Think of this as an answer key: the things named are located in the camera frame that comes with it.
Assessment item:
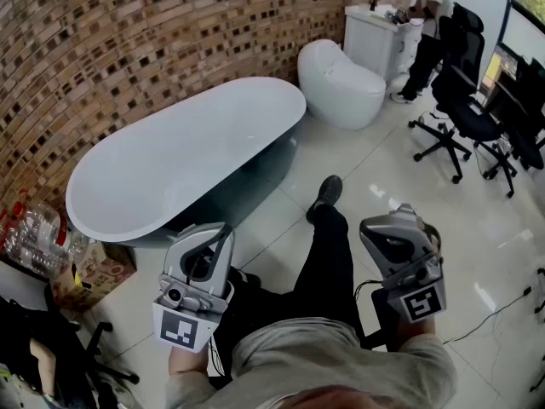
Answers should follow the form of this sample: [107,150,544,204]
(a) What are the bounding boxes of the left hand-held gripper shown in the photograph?
[152,222,237,354]

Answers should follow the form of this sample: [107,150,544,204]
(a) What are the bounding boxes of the thin black floor cable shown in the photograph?
[442,285,533,345]

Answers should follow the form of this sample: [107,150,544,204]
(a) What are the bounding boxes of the clear plastic water jug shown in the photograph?
[14,202,90,279]
[0,187,29,255]

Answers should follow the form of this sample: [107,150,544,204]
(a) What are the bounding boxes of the person's grey shirt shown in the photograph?
[164,316,459,409]

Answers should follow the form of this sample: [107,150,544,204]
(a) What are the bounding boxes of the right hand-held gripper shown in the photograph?
[359,204,448,325]

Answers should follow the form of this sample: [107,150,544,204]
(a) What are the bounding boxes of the wall display screen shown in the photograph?
[497,0,545,61]

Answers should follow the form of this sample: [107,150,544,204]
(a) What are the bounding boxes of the grey hand-held device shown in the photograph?
[385,9,412,26]

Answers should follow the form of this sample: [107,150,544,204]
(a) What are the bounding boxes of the wooden desk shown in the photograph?
[480,44,516,101]

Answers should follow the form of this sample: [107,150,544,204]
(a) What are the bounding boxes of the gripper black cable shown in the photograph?
[353,278,387,302]
[207,337,227,378]

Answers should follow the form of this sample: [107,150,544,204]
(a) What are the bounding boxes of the white sink cabinet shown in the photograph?
[342,3,425,83]

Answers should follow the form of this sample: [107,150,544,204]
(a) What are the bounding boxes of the person's left forearm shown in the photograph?
[168,345,210,377]

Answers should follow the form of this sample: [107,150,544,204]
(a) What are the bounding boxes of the white oval bathtub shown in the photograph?
[65,76,307,249]

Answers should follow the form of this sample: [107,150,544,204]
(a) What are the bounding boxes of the black high-back office chair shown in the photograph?
[407,2,506,186]

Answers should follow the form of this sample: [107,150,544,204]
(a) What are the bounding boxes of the person's right forearm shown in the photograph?
[398,318,436,343]

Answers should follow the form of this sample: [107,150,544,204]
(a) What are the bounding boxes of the person's black trousers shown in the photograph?
[210,204,387,389]

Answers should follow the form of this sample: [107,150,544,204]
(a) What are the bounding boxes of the person's dark shoe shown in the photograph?
[305,175,344,225]

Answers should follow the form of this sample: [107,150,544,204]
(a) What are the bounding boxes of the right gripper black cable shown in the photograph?
[353,278,387,302]

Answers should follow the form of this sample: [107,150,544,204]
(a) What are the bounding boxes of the printed cardboard box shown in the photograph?
[50,240,138,314]

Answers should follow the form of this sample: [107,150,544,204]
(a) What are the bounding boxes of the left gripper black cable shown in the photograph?
[207,337,227,378]

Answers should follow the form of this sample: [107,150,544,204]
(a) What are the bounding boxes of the white egg-shaped toilet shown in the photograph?
[296,38,387,131]

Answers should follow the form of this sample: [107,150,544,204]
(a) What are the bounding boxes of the black swivel chair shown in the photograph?
[0,283,141,409]

